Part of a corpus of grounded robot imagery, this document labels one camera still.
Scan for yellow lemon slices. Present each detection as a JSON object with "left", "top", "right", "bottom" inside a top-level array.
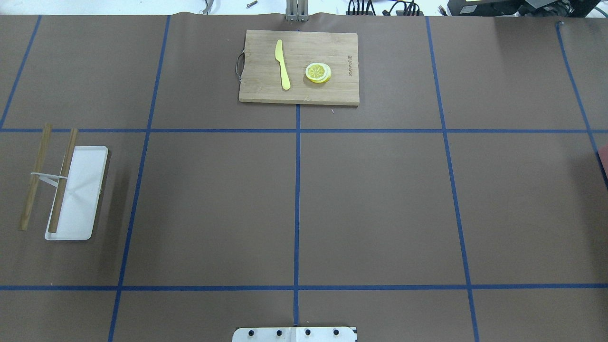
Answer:
[{"left": 304, "top": 62, "right": 332, "bottom": 84}]

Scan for wooden cutting board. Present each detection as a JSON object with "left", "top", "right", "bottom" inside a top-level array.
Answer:
[{"left": 238, "top": 29, "right": 360, "bottom": 106}]

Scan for yellow plastic knife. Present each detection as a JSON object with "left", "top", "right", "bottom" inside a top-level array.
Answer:
[{"left": 274, "top": 39, "right": 291, "bottom": 91}]

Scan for white rectangular tray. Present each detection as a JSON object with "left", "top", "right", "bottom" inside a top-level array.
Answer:
[{"left": 44, "top": 146, "right": 109, "bottom": 241}]

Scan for wooden chopstick on tray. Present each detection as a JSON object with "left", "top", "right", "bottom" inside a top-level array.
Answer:
[{"left": 47, "top": 128, "right": 78, "bottom": 233}]

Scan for wooden chopstick beside tray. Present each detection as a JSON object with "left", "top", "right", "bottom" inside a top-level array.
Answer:
[{"left": 18, "top": 123, "right": 52, "bottom": 231}]

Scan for aluminium frame post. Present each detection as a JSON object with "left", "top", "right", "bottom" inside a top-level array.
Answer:
[{"left": 286, "top": 0, "right": 309, "bottom": 22}]

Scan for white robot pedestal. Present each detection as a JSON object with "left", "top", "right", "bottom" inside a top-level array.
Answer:
[{"left": 232, "top": 326, "right": 358, "bottom": 342}]

